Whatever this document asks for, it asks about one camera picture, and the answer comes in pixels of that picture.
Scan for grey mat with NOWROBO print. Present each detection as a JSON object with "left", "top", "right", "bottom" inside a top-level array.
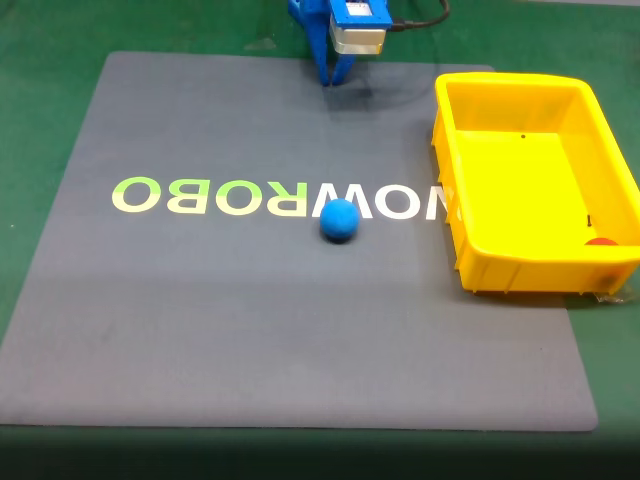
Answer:
[{"left": 0, "top": 50, "right": 600, "bottom": 433}]

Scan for yellow plastic bin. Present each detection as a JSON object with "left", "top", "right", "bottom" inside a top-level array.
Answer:
[{"left": 430, "top": 71, "right": 640, "bottom": 297}]

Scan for blue ball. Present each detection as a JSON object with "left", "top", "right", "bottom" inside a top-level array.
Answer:
[{"left": 319, "top": 198, "right": 360, "bottom": 244}]

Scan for clear tape scrap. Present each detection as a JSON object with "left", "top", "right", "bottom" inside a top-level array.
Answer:
[{"left": 591, "top": 291, "right": 640, "bottom": 305}]

